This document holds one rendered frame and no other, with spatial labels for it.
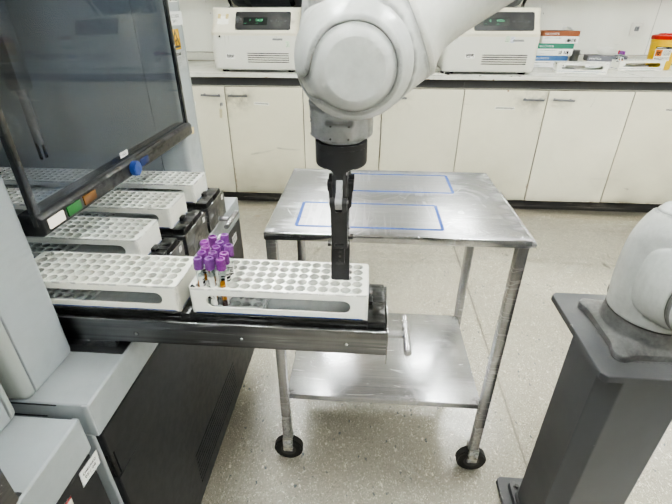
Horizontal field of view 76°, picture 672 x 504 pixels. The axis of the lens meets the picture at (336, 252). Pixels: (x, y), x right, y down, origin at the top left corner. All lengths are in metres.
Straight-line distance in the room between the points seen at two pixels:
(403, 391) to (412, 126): 2.02
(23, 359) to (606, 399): 1.03
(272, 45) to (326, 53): 2.60
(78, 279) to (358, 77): 0.62
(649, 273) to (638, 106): 2.54
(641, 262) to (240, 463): 1.23
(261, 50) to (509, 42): 1.50
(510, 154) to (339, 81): 2.82
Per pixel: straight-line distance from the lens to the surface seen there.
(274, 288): 0.73
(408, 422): 1.65
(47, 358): 0.86
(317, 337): 0.73
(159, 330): 0.81
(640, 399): 1.06
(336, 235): 0.65
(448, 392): 1.38
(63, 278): 0.88
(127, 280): 0.82
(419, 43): 0.43
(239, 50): 3.04
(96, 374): 0.85
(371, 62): 0.38
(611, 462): 1.19
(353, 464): 1.53
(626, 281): 0.95
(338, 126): 0.59
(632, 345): 0.98
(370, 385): 1.36
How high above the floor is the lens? 1.27
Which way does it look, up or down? 30 degrees down
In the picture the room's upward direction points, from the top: straight up
